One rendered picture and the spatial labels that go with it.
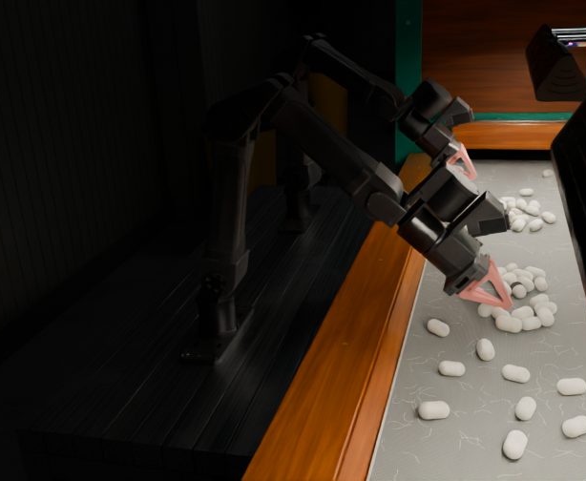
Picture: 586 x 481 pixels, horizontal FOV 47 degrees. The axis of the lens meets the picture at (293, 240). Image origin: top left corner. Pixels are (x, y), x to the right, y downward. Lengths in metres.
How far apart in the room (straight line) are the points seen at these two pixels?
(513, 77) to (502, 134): 0.15
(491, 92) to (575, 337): 1.02
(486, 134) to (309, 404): 1.20
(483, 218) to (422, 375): 0.24
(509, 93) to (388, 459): 1.32
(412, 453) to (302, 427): 0.13
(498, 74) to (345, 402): 1.27
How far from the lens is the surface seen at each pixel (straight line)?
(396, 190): 0.99
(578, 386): 0.91
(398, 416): 0.85
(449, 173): 0.99
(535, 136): 1.88
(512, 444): 0.79
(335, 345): 0.94
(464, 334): 1.02
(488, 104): 1.93
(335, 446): 0.76
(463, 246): 1.00
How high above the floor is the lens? 1.23
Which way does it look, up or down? 21 degrees down
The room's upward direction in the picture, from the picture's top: 3 degrees counter-clockwise
